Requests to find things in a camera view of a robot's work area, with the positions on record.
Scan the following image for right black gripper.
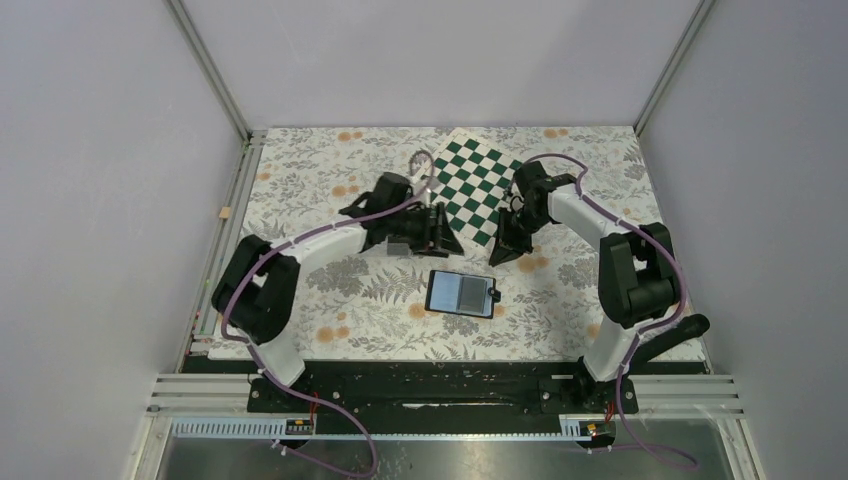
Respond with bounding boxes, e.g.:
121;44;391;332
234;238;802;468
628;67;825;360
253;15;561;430
487;206;550;268

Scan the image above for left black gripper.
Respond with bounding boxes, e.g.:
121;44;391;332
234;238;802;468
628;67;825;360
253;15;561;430
388;203;464;259

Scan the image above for clear acrylic card stand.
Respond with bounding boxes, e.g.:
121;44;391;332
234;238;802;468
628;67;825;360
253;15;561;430
385;238;413;257

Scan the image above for black leather card holder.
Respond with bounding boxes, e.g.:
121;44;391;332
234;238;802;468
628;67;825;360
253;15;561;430
424;270;502;319

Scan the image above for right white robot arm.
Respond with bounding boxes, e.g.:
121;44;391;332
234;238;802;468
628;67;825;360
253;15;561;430
489;156;686;412

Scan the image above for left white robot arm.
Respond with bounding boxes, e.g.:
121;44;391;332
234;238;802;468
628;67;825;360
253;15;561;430
211;172;464;411

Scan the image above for floral patterned table mat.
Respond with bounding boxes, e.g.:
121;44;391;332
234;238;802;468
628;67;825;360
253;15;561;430
241;126;660;361

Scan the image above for green white checkerboard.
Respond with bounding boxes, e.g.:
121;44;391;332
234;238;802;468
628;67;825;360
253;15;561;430
430;128;523;247

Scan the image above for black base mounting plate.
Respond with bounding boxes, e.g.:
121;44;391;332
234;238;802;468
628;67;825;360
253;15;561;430
246;359;708;437

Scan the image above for grey slotted cable duct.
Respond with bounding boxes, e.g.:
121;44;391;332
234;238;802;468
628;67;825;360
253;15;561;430
170;415;615;442

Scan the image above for black cylindrical handle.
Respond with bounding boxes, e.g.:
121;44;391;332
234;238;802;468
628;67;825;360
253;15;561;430
630;314;711;369

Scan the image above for aluminium frame rails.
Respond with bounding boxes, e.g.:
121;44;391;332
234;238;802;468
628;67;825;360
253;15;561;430
123;1;764;479

